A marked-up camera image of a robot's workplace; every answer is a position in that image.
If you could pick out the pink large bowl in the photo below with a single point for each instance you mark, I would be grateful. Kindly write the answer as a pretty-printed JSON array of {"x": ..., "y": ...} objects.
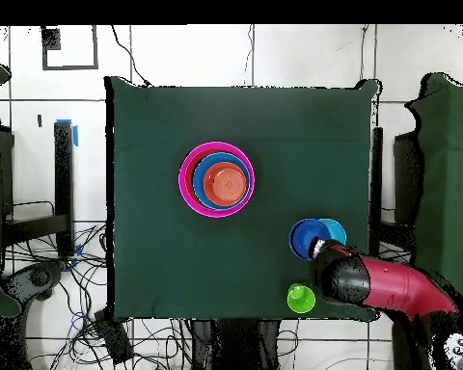
[{"x": 182, "y": 181}]

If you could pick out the light blue small bowl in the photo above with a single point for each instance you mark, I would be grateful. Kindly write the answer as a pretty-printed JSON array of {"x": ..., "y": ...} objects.
[{"x": 336, "y": 230}]

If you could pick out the blue medium bowl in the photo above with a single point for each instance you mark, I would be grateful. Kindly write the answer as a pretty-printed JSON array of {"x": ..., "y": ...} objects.
[{"x": 198, "y": 185}]

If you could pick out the dark blue small bowl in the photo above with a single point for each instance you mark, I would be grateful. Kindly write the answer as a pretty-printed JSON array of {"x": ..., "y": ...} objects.
[{"x": 303, "y": 235}]

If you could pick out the black post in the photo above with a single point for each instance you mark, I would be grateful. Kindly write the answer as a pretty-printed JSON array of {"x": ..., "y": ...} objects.
[{"x": 377, "y": 173}]

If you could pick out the black floor stand base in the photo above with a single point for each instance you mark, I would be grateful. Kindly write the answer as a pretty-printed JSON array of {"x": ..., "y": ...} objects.
[{"x": 38, "y": 277}]

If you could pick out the orange small bowl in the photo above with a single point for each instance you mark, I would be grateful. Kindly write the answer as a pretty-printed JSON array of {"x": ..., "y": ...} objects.
[{"x": 225, "y": 184}]

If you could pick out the dark green tablecloth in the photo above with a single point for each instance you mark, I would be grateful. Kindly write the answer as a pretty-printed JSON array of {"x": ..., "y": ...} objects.
[{"x": 158, "y": 135}]

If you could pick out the black power strip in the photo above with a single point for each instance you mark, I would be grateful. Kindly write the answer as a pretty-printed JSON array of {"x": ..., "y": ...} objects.
[{"x": 114, "y": 339}]

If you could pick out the black square floor frame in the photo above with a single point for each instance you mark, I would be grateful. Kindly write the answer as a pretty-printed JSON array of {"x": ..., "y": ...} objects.
[{"x": 51, "y": 38}]

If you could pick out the green plastic cup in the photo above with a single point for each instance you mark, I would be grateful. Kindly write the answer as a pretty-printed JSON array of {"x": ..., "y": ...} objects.
[{"x": 301, "y": 298}]

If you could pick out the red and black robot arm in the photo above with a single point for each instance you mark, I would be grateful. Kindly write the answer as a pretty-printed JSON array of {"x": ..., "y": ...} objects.
[{"x": 401, "y": 285}]

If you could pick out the black frame with blue tape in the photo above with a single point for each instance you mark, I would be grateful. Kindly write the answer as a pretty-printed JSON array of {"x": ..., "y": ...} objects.
[{"x": 63, "y": 173}]

